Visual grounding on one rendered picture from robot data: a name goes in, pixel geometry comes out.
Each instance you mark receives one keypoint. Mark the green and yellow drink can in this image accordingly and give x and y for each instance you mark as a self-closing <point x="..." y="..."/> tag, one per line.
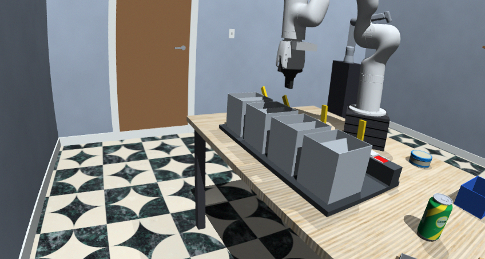
<point x="435" y="217"/>

